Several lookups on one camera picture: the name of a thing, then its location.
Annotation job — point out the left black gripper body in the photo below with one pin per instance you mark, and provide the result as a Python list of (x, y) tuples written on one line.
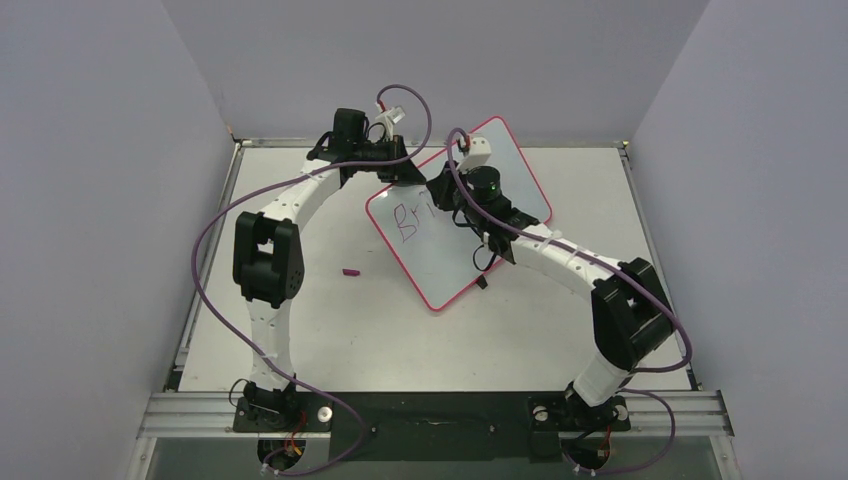
[(386, 150)]

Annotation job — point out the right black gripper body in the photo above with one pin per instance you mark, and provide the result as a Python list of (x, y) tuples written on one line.
[(448, 189)]

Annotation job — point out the pink-framed whiteboard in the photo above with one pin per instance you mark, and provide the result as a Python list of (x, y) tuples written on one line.
[(440, 259)]

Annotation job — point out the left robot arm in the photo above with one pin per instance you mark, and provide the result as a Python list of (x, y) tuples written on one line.
[(269, 265)]

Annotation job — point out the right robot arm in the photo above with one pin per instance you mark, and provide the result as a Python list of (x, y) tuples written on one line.
[(630, 313)]

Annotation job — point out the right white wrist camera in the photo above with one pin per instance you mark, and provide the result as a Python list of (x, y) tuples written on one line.
[(475, 150)]

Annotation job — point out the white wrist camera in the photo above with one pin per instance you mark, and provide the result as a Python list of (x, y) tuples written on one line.
[(388, 119), (475, 150)]

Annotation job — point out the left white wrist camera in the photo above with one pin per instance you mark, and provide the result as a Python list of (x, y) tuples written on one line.
[(388, 119)]

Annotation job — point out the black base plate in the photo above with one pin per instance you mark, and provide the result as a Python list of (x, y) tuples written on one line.
[(555, 432)]

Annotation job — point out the aluminium front rail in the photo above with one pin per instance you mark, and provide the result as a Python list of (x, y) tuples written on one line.
[(213, 415)]

